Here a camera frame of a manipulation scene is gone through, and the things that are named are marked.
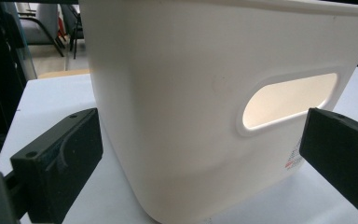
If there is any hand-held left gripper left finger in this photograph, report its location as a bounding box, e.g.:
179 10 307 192
9 107 103 224

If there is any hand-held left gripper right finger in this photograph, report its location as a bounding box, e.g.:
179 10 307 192
298 107 358 224

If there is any white plastic storage bin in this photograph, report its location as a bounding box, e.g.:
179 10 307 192
78 0 358 224

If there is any dark stand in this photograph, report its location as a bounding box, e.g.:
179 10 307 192
0 0 38 147

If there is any grey chair with black legs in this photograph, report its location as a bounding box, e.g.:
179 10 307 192
14 2 66 58

